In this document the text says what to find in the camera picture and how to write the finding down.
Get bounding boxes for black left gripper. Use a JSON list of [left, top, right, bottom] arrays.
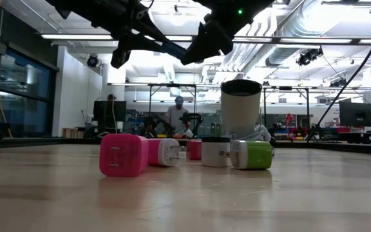
[[45, 0, 170, 70]]

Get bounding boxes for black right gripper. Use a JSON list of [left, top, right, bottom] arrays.
[[180, 0, 275, 65]]

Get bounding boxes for red square box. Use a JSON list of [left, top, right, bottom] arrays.
[[186, 139, 203, 161]]

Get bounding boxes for all pink charger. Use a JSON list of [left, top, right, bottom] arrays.
[[99, 133, 149, 178]]

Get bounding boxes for pink charger with white face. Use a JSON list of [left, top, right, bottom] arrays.
[[147, 138, 187, 168]]

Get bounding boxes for green charger with white face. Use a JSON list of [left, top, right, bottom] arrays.
[[219, 140, 273, 171]]

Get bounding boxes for long ceiling light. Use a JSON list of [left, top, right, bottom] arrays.
[[40, 34, 114, 41]]

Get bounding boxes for black computer monitor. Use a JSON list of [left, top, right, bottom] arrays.
[[339, 101, 371, 128], [92, 100, 128, 130]]

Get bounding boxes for black ceiling spot lamps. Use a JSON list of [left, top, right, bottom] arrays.
[[296, 47, 324, 67]]

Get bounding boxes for black round wall lamp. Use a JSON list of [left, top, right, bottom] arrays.
[[86, 53, 100, 68]]

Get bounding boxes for background black metal frame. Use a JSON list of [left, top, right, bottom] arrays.
[[262, 85, 310, 130], [147, 82, 198, 136]]

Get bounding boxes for silver ceiling duct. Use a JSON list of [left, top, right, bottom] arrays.
[[265, 9, 325, 65]]

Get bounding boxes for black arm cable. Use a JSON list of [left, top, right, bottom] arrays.
[[306, 8, 371, 143]]

